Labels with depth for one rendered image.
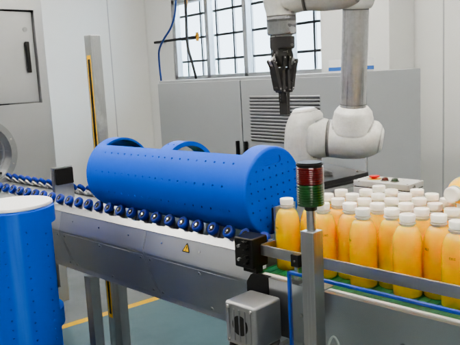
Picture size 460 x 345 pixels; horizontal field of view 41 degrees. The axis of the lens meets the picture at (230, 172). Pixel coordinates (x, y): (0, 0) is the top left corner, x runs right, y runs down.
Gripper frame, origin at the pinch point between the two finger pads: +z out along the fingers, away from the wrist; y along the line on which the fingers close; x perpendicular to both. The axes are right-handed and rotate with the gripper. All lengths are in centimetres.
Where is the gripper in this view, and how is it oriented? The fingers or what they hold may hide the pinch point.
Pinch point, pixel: (284, 103)
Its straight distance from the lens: 191.3
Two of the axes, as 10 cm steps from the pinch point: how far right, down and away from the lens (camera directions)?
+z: 0.5, 9.9, 1.6
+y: 7.0, -1.5, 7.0
